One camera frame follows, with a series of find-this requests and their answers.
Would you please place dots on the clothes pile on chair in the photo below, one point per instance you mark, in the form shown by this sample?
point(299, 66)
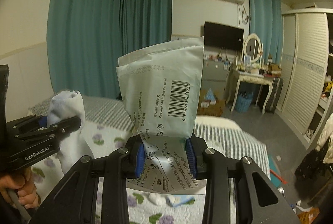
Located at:
point(312, 172)

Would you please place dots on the white sock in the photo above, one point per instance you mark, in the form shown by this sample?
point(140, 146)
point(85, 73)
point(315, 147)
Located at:
point(66, 110)

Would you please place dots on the person's left hand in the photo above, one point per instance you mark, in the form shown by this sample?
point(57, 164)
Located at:
point(21, 181)

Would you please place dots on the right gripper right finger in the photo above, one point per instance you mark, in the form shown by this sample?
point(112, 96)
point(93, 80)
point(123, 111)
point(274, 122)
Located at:
point(195, 147)

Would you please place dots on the grey mini fridge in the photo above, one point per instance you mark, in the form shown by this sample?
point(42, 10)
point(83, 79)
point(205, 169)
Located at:
point(215, 77)

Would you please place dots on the brown floor cardboard box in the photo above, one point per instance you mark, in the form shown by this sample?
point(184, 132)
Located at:
point(211, 103)

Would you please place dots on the dark plaid suitcase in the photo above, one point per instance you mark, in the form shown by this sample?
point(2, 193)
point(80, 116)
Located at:
point(275, 95)

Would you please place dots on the oval vanity mirror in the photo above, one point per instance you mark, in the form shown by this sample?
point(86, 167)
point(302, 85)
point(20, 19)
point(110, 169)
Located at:
point(253, 48)

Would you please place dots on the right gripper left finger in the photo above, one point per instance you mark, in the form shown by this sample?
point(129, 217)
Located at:
point(134, 164)

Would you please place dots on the black wall television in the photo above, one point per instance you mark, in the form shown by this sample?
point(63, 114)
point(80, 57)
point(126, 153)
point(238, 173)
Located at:
point(223, 36)

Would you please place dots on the white tissue pack with barcode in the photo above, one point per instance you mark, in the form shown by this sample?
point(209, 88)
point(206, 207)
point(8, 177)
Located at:
point(160, 88)

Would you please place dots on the large teal curtain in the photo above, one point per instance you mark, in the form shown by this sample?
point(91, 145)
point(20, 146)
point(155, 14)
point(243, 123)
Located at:
point(85, 38)

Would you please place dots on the white dressing table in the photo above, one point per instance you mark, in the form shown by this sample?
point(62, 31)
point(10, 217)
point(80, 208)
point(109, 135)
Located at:
point(254, 82)

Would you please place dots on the blue laundry basket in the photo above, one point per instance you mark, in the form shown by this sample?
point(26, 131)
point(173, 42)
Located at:
point(243, 101)

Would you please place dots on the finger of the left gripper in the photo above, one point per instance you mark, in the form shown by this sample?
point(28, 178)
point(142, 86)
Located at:
point(62, 128)
point(34, 121)

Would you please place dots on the white louvred wardrobe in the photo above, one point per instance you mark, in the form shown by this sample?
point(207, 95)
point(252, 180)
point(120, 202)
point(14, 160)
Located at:
point(304, 62)

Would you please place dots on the teal window curtain right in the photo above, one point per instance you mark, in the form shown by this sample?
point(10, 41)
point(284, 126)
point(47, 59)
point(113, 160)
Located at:
point(266, 22)

